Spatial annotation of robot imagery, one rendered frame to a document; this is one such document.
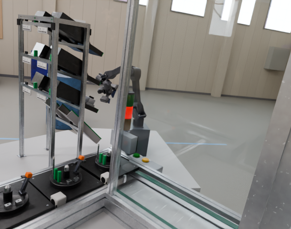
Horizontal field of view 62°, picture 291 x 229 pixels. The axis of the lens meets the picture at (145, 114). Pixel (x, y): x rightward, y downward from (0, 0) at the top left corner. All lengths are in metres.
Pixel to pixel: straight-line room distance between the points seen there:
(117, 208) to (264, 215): 0.85
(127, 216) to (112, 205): 0.09
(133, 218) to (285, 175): 0.84
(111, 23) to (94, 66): 1.52
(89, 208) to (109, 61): 7.71
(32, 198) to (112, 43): 7.75
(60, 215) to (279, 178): 0.85
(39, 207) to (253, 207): 0.86
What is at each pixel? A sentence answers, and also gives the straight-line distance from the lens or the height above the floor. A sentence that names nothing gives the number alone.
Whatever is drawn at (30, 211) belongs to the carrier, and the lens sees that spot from 1.03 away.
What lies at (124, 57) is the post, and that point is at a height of 1.55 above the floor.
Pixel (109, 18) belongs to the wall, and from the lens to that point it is 8.58.
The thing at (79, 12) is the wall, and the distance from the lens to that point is 8.54.
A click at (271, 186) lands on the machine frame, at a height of 1.49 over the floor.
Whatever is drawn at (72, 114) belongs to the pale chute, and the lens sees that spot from 1.35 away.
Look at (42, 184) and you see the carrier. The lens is 1.17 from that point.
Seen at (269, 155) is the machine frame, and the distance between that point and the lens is 0.28.
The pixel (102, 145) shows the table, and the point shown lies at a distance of 1.79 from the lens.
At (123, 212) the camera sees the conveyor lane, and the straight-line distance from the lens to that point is 1.09.
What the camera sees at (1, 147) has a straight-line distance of 1.78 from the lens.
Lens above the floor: 1.61
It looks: 16 degrees down
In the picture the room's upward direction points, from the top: 8 degrees clockwise
